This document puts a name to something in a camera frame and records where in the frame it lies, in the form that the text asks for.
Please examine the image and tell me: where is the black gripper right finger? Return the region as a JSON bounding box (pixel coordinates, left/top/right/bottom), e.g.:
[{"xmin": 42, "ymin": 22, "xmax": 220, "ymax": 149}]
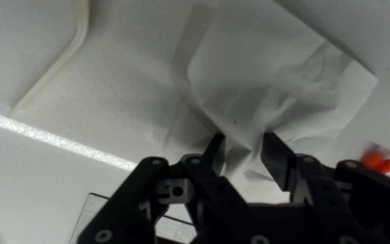
[{"xmin": 262, "ymin": 130, "xmax": 390, "ymax": 244}]

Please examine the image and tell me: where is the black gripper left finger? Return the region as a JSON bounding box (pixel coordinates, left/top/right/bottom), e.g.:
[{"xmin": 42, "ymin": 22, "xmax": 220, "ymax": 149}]
[{"xmin": 78, "ymin": 130, "xmax": 269, "ymax": 244}]

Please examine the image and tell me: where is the white paper napkin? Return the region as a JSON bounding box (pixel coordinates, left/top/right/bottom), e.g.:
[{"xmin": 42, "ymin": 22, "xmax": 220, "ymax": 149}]
[{"xmin": 163, "ymin": 0, "xmax": 380, "ymax": 202}]

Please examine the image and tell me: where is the small orange piece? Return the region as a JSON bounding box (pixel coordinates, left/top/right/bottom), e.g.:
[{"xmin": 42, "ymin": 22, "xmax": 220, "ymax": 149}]
[{"xmin": 362, "ymin": 151, "xmax": 390, "ymax": 176}]

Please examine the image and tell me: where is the cream plastic spoon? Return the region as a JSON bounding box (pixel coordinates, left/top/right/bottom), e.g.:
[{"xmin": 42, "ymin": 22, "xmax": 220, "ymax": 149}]
[{"xmin": 10, "ymin": 0, "xmax": 93, "ymax": 117}]

